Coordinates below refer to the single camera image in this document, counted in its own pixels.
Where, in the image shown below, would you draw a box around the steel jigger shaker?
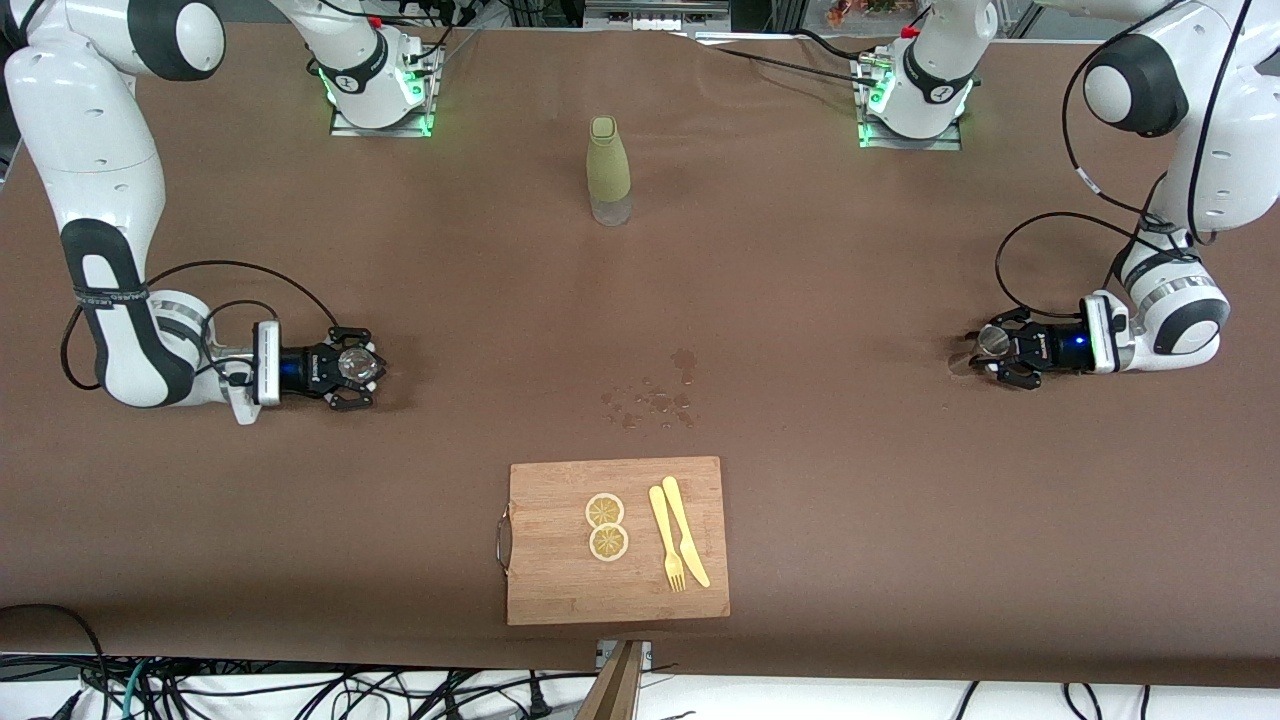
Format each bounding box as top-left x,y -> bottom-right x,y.
947,322 -> 1014,380

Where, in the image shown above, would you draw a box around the clear glass measuring cup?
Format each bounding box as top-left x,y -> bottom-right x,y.
335,346 -> 389,392

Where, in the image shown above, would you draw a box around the brown table cover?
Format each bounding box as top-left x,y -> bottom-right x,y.
0,18 -> 1280,690

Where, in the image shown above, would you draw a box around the green sleeved glass bottle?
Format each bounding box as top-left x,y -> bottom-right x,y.
585,115 -> 634,228

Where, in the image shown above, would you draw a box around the wooden cutting board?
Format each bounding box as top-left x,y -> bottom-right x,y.
495,455 -> 732,628

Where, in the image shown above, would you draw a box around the yellow plastic fork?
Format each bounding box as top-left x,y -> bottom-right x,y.
647,484 -> 689,594

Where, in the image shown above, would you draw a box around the orange background items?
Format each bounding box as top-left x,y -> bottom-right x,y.
824,0 -> 907,28

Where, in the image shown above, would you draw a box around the yellow plastic knife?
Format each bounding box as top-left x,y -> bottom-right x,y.
660,475 -> 713,590

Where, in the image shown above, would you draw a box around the wooden beam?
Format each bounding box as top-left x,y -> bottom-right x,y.
574,640 -> 647,720

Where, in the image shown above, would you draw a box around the grey power strip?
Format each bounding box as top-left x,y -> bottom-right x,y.
582,0 -> 734,34

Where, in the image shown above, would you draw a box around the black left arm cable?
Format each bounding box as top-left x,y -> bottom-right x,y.
994,0 -> 1257,323

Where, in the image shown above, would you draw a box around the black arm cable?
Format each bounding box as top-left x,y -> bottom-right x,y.
59,259 -> 344,394
994,0 -> 1257,323

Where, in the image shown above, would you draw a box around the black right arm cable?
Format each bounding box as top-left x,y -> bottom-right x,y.
59,259 -> 344,394

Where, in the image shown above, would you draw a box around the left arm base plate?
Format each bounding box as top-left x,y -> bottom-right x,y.
856,54 -> 964,152

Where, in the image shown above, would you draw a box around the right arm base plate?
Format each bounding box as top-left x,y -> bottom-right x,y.
328,44 -> 438,139

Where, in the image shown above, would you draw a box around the black base power cable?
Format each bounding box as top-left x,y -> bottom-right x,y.
688,28 -> 889,93

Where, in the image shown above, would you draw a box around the black floor cable loop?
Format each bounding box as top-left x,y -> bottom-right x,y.
0,602 -> 111,720

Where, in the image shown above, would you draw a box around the metal bracket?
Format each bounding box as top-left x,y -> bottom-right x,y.
596,639 -> 654,673

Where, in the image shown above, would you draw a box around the teal floor cable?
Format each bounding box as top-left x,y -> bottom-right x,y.
117,658 -> 153,720

